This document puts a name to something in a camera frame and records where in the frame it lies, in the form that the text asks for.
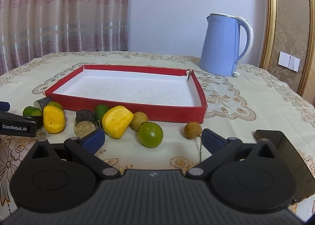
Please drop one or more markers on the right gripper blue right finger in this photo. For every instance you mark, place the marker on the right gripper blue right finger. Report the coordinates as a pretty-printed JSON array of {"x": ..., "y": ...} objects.
[{"x": 222, "y": 151}]

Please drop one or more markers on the green yellow fruit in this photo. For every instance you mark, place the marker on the green yellow fruit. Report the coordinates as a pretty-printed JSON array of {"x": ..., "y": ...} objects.
[{"x": 55, "y": 104}]

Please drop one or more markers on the red shallow box tray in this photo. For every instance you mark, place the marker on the red shallow box tray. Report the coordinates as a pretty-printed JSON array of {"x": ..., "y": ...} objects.
[{"x": 163, "y": 94}]

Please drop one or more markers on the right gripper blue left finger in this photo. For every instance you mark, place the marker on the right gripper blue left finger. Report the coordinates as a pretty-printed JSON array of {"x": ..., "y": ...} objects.
[{"x": 83, "y": 151}]

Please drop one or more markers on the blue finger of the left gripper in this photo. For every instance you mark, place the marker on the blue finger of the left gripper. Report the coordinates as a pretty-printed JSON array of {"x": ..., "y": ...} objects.
[{"x": 4, "y": 106}]

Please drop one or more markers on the cream embroidered tablecloth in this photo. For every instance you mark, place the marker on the cream embroidered tablecloth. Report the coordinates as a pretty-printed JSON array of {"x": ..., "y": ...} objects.
[{"x": 237, "y": 106}]

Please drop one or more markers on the dark sugarcane piece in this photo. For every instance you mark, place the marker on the dark sugarcane piece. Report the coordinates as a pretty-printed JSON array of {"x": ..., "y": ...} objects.
[
  {"x": 43, "y": 102},
  {"x": 84, "y": 123}
]

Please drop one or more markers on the brown longan fruit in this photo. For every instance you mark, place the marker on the brown longan fruit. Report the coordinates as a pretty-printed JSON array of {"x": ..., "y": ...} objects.
[{"x": 192, "y": 130}]

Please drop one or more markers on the yellow pepper chunk large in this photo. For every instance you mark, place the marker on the yellow pepper chunk large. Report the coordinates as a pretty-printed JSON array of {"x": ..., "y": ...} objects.
[{"x": 116, "y": 120}]

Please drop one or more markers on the light blue electric kettle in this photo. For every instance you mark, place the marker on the light blue electric kettle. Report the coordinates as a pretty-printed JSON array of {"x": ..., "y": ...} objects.
[{"x": 220, "y": 53}]

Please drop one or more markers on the black smartphone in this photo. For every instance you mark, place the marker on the black smartphone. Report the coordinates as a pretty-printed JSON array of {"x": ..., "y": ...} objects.
[{"x": 303, "y": 176}]

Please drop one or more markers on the yellow mango fruit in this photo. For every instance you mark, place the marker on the yellow mango fruit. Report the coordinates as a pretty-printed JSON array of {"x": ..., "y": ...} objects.
[{"x": 54, "y": 120}]

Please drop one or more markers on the gold ornate frame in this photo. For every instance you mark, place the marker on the gold ornate frame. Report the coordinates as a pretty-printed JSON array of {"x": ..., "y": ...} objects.
[{"x": 290, "y": 29}]

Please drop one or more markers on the green round tomato fruit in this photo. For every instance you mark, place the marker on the green round tomato fruit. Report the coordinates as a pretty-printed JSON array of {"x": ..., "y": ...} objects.
[{"x": 150, "y": 134}]

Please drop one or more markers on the white wall switch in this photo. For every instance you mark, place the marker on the white wall switch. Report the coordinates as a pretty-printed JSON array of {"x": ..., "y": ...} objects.
[{"x": 288, "y": 61}]

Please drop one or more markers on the pink floral curtain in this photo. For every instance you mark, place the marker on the pink floral curtain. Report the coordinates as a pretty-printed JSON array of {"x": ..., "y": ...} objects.
[{"x": 33, "y": 28}]

